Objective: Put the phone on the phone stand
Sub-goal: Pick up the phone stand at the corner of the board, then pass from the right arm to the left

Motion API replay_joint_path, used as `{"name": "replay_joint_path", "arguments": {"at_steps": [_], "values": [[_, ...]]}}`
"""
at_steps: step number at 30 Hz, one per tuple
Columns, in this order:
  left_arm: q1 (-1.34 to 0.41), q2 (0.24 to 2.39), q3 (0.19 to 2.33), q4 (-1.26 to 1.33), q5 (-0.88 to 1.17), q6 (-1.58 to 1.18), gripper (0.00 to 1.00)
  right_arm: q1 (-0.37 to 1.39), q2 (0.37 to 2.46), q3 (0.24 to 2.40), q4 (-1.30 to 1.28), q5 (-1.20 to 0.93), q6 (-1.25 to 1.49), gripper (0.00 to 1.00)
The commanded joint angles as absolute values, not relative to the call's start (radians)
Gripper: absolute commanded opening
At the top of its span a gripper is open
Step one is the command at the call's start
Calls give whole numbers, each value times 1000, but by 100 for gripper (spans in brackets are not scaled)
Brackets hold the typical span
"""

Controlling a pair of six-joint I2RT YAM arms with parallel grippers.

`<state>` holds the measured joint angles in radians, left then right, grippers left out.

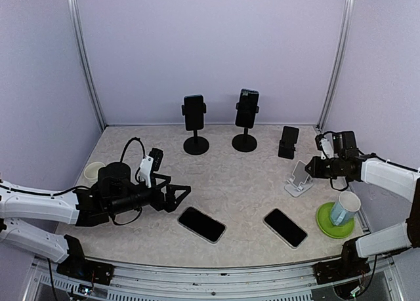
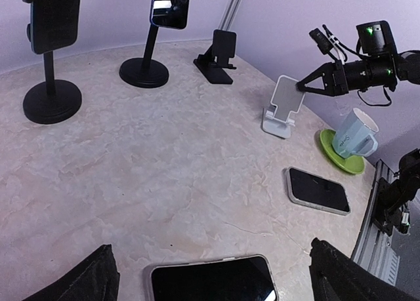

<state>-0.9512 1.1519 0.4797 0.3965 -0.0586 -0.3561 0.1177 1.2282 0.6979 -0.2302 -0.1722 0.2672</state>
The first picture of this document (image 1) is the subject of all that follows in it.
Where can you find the aluminium frame post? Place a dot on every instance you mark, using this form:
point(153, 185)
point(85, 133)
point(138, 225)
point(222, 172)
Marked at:
point(337, 63)
point(83, 57)

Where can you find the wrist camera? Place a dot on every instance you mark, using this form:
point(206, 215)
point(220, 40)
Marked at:
point(324, 146)
point(149, 164)

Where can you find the green plate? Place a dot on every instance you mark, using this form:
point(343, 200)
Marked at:
point(327, 225)

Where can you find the white-edged black phone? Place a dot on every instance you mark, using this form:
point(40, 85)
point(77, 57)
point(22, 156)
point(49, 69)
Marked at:
point(285, 228)

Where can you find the silver folding phone stand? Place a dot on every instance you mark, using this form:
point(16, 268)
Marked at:
point(299, 180)

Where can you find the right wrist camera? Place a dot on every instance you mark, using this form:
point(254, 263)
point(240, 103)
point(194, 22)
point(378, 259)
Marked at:
point(324, 146)

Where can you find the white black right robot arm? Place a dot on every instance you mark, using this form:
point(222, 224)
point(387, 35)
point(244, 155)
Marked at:
point(340, 157)

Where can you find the black folding phone stand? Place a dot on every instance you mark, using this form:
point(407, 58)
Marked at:
point(287, 142)

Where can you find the aluminium front rail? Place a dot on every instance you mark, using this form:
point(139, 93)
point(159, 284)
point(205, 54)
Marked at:
point(129, 281)

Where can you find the teal-edged black phone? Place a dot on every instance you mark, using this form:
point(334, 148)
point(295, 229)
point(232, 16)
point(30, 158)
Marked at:
point(193, 111)

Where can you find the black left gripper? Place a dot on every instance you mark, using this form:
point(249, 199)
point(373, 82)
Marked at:
point(168, 204)

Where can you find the white mug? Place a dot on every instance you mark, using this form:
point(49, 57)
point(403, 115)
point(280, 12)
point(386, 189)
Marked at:
point(91, 170)

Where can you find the right aluminium frame post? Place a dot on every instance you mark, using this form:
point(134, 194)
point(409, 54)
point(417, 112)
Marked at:
point(337, 63)

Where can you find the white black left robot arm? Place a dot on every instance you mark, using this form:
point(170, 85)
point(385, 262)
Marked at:
point(111, 195)

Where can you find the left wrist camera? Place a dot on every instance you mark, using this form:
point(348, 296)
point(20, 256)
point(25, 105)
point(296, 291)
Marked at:
point(149, 164)

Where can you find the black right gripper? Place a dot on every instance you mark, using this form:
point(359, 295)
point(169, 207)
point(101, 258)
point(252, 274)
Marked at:
point(315, 172)

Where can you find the light blue cup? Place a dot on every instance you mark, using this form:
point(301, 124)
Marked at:
point(346, 206)

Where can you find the blue-edged black phone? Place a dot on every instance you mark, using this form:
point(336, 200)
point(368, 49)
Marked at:
point(247, 108)

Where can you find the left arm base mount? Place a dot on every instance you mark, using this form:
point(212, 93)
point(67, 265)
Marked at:
point(86, 270)

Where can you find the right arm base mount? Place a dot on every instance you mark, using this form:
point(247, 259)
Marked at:
point(337, 270)

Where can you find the clear-case black phone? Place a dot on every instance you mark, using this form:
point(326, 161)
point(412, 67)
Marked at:
point(201, 224)

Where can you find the left aluminium frame post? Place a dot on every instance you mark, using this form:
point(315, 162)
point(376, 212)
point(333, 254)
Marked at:
point(83, 57)

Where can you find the black round-base phone stand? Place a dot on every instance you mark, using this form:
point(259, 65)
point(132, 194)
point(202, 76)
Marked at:
point(244, 142)

